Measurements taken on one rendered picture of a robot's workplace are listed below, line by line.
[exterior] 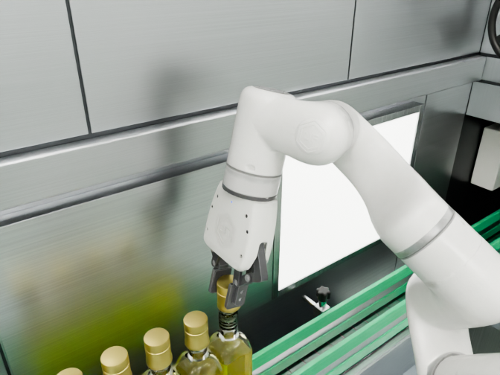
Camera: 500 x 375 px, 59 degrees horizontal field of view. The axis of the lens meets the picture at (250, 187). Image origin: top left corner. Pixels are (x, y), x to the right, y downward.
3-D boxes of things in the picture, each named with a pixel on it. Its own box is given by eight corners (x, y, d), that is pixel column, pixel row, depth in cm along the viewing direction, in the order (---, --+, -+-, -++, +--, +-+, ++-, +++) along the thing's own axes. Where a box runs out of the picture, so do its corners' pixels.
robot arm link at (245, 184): (210, 155, 60) (206, 174, 61) (248, 178, 54) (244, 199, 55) (252, 155, 65) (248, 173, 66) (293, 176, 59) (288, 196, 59)
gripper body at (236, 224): (207, 168, 61) (193, 242, 64) (252, 196, 53) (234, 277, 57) (250, 168, 65) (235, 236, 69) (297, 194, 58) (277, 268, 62)
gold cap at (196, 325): (201, 329, 66) (199, 306, 64) (214, 343, 64) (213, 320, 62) (180, 339, 64) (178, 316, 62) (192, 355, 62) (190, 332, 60)
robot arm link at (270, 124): (364, 107, 56) (353, 112, 47) (342, 186, 59) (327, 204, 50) (254, 80, 60) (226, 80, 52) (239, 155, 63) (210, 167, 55)
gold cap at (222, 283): (231, 293, 68) (231, 270, 66) (245, 306, 66) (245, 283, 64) (212, 303, 66) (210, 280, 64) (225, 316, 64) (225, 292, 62)
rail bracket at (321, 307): (308, 319, 101) (312, 272, 95) (329, 338, 96) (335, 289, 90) (295, 327, 99) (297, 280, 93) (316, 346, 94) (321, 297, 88)
